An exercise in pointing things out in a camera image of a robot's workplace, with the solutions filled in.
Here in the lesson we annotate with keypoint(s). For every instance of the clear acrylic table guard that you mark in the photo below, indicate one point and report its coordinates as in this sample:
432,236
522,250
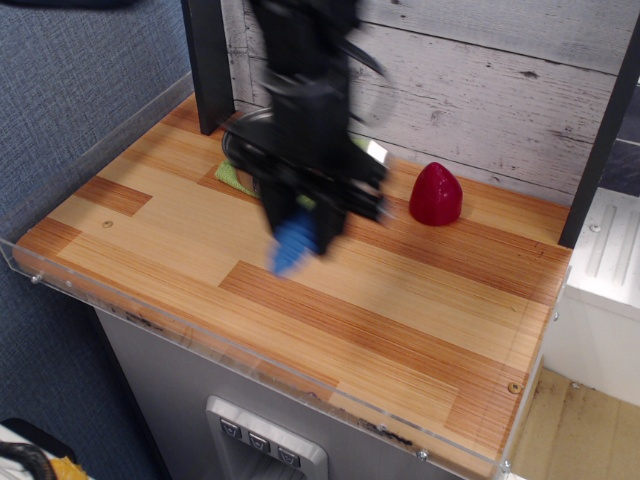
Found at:
409,332

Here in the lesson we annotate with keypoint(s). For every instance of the dark left frame post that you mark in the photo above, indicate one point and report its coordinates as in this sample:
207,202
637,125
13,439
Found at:
208,55

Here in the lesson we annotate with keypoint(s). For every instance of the green folded cloth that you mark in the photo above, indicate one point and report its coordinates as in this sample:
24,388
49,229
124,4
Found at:
227,172

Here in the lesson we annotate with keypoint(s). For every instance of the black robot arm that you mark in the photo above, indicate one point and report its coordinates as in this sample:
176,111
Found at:
306,41

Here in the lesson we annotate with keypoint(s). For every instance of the silver dispenser button panel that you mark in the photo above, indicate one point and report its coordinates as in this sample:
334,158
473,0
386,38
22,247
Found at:
260,442

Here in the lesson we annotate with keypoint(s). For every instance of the red strawberry shaped toy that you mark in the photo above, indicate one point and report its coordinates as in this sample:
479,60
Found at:
437,196

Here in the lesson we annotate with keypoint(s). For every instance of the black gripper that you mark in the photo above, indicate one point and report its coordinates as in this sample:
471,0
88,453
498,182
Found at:
307,117

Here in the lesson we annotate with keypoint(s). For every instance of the stainless steel pot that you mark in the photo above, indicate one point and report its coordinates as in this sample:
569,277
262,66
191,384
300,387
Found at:
247,147

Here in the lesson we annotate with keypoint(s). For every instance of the grey toy fridge cabinet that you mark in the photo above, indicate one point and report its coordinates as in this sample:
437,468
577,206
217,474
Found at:
172,387

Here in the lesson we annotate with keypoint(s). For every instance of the blue handled metal spoon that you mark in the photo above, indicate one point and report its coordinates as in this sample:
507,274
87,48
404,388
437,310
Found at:
292,242

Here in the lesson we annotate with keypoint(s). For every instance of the white side cabinet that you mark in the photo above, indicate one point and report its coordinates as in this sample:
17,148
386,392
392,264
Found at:
593,335

